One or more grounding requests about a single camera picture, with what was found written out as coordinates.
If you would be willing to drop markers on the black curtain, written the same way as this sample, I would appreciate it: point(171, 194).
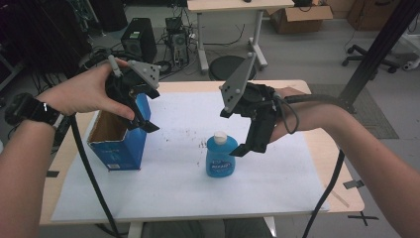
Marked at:
point(39, 33)

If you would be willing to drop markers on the grey tape strip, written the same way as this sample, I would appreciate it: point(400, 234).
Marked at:
point(353, 184)

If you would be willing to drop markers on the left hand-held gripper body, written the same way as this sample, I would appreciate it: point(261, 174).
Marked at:
point(145, 76)

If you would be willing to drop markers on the blue bottle with white cap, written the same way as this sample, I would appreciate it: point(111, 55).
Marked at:
point(221, 158)

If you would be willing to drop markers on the grey floor mat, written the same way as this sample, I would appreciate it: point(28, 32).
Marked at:
point(373, 115)

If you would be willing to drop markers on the round black stool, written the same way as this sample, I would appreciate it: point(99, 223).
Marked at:
point(224, 67)

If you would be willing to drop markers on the white paper sheet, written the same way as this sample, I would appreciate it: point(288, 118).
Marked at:
point(178, 188)

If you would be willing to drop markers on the white-legged wooden table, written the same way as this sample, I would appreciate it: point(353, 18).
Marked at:
point(231, 5)

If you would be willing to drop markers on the black tape strip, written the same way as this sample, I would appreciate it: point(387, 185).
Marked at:
point(52, 173)

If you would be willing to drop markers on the blue cardboard box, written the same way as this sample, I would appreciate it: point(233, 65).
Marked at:
point(127, 150)

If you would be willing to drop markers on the open cardboard box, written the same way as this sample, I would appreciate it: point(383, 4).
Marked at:
point(298, 20)

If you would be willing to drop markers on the black metal stand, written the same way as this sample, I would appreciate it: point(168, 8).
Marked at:
point(379, 49)

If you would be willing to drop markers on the black tape cross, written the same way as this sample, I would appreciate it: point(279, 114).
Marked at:
point(362, 218)

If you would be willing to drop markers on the person's right hand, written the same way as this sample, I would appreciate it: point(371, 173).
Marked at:
point(307, 114)

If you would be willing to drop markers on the black office chair base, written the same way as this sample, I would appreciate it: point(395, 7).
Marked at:
point(369, 58)

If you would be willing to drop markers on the black wrist watch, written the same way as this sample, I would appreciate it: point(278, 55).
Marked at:
point(33, 110)

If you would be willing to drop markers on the brown cardboard box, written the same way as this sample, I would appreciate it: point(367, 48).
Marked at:
point(369, 15)

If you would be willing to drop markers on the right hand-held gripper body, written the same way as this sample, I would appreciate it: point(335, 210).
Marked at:
point(256, 100)

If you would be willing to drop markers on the black computer tower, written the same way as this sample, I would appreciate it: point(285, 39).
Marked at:
point(140, 39)

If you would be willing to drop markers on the person's left hand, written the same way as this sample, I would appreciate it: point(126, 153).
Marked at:
point(85, 91)

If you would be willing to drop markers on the open computer case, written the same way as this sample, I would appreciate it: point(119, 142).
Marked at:
point(178, 43)

